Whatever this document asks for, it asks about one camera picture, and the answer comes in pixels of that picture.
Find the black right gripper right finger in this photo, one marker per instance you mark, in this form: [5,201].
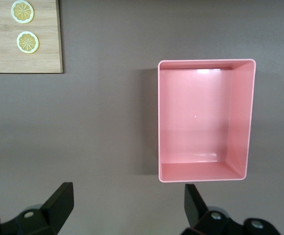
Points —
[205,222]

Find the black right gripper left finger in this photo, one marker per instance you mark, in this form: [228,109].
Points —
[46,218]

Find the pink plastic bin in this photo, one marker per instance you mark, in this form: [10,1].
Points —
[193,117]

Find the brown table cover sheet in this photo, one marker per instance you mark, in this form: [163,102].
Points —
[107,122]

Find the toy lemon slice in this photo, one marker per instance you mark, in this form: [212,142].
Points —
[27,42]
[22,11]

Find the wooden cutting board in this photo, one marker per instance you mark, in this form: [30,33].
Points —
[49,36]

